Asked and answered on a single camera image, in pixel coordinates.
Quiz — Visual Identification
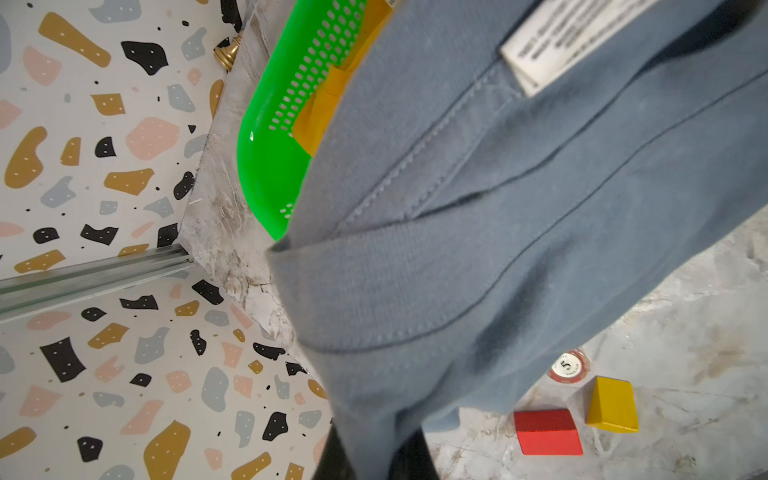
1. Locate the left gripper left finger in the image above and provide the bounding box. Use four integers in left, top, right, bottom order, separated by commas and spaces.
312, 425, 354, 480

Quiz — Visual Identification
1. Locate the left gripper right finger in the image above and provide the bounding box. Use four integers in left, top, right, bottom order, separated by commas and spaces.
388, 429, 440, 480

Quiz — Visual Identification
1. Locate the grey-blue t-shirt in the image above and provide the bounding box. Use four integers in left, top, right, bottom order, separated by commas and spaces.
266, 1, 767, 479

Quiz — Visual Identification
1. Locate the yellow t-shirt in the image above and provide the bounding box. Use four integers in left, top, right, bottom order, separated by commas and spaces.
292, 0, 394, 155

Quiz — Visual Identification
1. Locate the green plastic basket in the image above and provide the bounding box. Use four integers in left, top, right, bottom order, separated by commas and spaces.
237, 0, 368, 241

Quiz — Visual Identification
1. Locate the red wooden block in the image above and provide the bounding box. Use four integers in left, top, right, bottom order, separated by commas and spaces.
513, 409, 583, 456

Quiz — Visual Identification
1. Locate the round poker chip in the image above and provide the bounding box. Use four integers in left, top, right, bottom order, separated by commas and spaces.
547, 349, 591, 384

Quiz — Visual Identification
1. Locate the yellow wooden block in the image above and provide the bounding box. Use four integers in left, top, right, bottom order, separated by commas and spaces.
586, 376, 639, 434

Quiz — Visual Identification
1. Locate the small brass bell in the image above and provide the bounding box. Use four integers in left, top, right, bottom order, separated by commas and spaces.
214, 35, 242, 72

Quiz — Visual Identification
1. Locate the aluminium mounting rail frame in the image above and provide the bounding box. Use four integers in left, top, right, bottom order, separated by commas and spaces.
1, 245, 194, 322

